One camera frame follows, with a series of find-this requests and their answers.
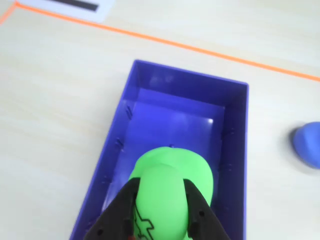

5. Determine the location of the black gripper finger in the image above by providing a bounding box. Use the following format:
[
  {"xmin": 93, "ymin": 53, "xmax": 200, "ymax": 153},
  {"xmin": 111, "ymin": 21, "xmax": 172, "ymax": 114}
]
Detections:
[
  {"xmin": 84, "ymin": 177, "xmax": 140, "ymax": 240},
  {"xmin": 183, "ymin": 178, "xmax": 231, "ymax": 240}
]

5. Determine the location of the green rubber duck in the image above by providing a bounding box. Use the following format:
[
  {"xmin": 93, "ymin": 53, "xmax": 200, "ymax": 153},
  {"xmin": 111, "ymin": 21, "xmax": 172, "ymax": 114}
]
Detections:
[{"xmin": 127, "ymin": 146, "xmax": 215, "ymax": 240}]

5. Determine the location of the blue plastic box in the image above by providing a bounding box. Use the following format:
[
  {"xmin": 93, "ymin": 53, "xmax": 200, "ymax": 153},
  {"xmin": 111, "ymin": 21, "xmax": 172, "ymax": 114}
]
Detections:
[{"xmin": 68, "ymin": 59, "xmax": 250, "ymax": 240}]

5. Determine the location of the blue rubber duck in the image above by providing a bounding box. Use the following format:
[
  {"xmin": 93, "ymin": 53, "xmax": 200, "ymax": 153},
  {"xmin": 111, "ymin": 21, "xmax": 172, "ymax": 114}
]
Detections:
[{"xmin": 289, "ymin": 121, "xmax": 320, "ymax": 170}]

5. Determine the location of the orange tape strip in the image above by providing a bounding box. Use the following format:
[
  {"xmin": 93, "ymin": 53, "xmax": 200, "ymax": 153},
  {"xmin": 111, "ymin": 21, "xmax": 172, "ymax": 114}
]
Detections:
[
  {"xmin": 14, "ymin": 1, "xmax": 320, "ymax": 82},
  {"xmin": 0, "ymin": 2, "xmax": 18, "ymax": 26}
]

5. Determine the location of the white paper with black bar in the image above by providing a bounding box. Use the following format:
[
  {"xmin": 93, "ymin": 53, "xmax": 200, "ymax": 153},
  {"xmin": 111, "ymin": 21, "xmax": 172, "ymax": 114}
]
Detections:
[{"xmin": 17, "ymin": 0, "xmax": 116, "ymax": 24}]

